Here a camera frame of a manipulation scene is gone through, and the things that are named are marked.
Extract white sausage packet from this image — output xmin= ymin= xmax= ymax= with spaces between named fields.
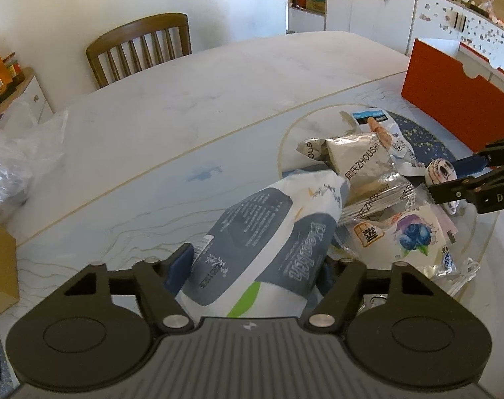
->
xmin=340 ymin=108 xmax=426 ymax=178

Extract blueberry snack packet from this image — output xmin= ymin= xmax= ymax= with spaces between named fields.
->
xmin=334 ymin=203 xmax=455 ymax=279

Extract white charging cable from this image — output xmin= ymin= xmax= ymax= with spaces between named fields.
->
xmin=442 ymin=257 xmax=483 ymax=298

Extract grey white snack bag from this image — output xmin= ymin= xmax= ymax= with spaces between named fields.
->
xmin=177 ymin=170 xmax=350 ymax=321

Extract silver foil snack packet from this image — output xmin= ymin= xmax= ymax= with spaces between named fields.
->
xmin=297 ymin=133 xmax=416 ymax=223

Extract red cardboard box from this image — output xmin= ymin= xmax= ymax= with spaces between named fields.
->
xmin=401 ymin=39 xmax=504 ymax=151

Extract white storage cabinets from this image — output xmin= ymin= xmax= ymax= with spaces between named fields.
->
xmin=287 ymin=0 xmax=504 ymax=73

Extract clear plastic bag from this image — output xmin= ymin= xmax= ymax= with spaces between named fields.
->
xmin=0 ymin=85 xmax=69 ymax=222

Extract white side cabinet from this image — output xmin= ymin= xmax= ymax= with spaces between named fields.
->
xmin=0 ymin=67 xmax=53 ymax=123

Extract wooden chair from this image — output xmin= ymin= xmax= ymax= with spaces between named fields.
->
xmin=85 ymin=13 xmax=191 ymax=88

